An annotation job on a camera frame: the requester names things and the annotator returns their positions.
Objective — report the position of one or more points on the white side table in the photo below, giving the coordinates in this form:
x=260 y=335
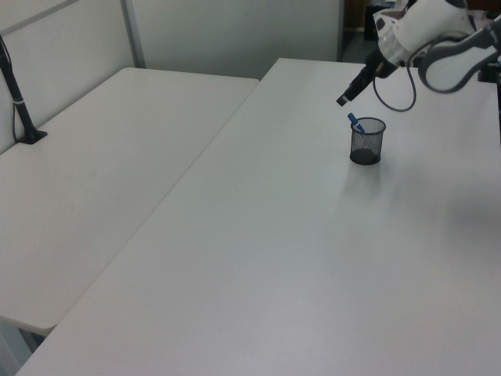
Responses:
x=98 y=176

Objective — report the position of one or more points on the black pole with base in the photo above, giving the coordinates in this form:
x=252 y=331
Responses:
x=21 y=113

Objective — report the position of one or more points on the black mesh pen cup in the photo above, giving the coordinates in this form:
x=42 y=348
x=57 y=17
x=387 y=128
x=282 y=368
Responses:
x=367 y=150

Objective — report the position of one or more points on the blue and white marker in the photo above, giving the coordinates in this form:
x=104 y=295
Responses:
x=355 y=122

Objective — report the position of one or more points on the brown background cabinet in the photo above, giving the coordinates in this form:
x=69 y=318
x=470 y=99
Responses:
x=358 y=15

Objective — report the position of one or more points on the black camera pole clamp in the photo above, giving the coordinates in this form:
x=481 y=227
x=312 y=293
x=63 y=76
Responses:
x=491 y=72

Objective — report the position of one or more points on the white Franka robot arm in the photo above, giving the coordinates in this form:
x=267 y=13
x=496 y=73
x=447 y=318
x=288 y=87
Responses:
x=430 y=27

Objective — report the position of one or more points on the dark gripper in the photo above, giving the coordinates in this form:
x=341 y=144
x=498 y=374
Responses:
x=379 y=64

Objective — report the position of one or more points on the grey metal partition post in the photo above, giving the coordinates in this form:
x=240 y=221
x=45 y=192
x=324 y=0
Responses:
x=133 y=31

